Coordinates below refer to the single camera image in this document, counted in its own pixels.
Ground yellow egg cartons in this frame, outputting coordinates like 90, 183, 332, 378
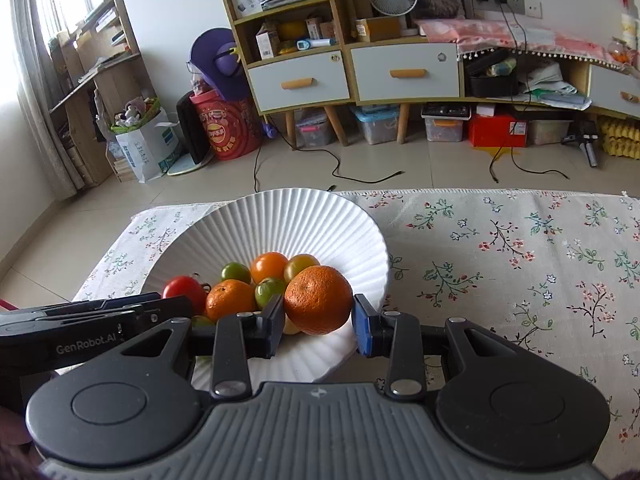
599, 117, 640, 161

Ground black standing panel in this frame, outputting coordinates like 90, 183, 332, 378
167, 92, 214, 177

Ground red box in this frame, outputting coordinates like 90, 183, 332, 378
468, 114, 530, 149

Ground white ribbed plate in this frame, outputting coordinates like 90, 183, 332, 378
142, 187, 391, 393

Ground wooden bookshelf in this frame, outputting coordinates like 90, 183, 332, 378
47, 0, 159, 187

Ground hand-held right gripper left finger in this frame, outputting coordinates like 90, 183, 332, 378
119, 293, 287, 401

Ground floral tablecloth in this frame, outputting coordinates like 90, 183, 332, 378
72, 189, 640, 480

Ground black tripod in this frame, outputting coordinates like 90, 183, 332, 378
561, 132, 602, 169

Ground yellow-green tomato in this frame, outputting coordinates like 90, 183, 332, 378
283, 254, 321, 283

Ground orange mandarin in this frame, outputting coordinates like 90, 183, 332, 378
205, 279, 258, 323
283, 265, 354, 336

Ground wooden cabinet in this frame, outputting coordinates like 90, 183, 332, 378
217, 0, 463, 147

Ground light green tomato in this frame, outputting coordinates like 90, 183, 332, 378
254, 277, 287, 310

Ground pink fringed cloth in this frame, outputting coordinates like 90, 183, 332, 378
414, 17, 627, 69

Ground clear storage box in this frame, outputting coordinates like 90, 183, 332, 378
295, 110, 334, 149
352, 106, 401, 145
527, 120, 574, 146
422, 104, 472, 144

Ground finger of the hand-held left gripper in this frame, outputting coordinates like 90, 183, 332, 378
30, 294, 163, 318
0, 296, 194, 332

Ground white paper bag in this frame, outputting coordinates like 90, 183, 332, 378
110, 107, 184, 184

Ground grey curtain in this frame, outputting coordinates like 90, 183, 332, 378
9, 0, 87, 192

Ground orange tomato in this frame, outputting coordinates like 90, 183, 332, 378
250, 252, 290, 285

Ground low wooden sideboard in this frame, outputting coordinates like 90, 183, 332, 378
460, 45, 640, 121

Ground white drawer with orange handle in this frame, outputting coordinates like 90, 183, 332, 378
247, 50, 351, 113
350, 42, 461, 104

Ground black case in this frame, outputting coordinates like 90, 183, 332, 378
462, 50, 522, 99

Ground stack of papers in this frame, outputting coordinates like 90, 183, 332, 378
517, 64, 594, 111

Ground red bucket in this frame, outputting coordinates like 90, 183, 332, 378
190, 90, 264, 162

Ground purple plush hat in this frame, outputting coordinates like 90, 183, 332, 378
189, 27, 251, 104

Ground large red tomato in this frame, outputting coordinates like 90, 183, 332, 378
162, 273, 212, 317

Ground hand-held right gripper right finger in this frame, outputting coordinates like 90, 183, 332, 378
351, 293, 522, 401

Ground dark green tomato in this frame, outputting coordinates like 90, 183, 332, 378
221, 261, 252, 283

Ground black floor cable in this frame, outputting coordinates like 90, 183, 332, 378
489, 144, 572, 184
252, 144, 407, 194

